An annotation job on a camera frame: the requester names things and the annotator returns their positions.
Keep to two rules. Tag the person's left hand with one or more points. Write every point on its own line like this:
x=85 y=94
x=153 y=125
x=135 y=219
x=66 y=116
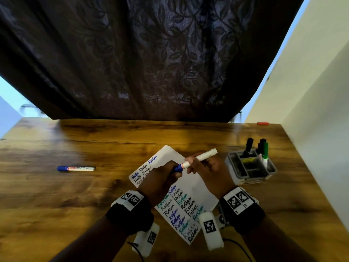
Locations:
x=156 y=181

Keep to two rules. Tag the person's right hand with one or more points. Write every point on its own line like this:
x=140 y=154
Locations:
x=215 y=174

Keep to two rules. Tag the person's left fingers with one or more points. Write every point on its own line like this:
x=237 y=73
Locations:
x=176 y=176

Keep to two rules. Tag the person's right fingers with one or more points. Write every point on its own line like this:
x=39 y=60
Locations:
x=195 y=168

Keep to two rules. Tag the white marker with blue cap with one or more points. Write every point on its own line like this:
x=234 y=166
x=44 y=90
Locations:
x=203 y=156
x=76 y=168

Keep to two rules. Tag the person's right forearm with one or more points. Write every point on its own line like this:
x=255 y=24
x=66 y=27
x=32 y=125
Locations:
x=272 y=244

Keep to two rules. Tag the person's left forearm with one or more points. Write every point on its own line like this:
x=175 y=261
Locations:
x=92 y=242

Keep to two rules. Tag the white sheet with handwriting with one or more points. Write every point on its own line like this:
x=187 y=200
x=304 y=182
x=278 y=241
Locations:
x=190 y=188

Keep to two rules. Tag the grey desk organizer tray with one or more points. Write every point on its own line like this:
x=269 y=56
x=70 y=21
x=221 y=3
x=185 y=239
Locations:
x=246 y=170

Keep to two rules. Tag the black marker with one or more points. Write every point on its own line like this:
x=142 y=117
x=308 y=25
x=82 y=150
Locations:
x=248 y=146
x=261 y=145

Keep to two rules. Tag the black wristband with tag markers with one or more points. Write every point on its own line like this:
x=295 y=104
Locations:
x=129 y=215
x=241 y=210

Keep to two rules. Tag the green marker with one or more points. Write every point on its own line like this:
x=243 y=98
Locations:
x=265 y=152

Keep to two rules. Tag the small red cap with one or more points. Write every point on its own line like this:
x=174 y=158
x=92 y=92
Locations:
x=262 y=123

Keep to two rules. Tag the dark leaf-patterned curtain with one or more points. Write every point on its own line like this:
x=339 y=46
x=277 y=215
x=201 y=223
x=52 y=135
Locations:
x=152 y=57

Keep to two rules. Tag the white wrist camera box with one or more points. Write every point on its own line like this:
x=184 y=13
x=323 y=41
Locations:
x=211 y=229
x=147 y=238

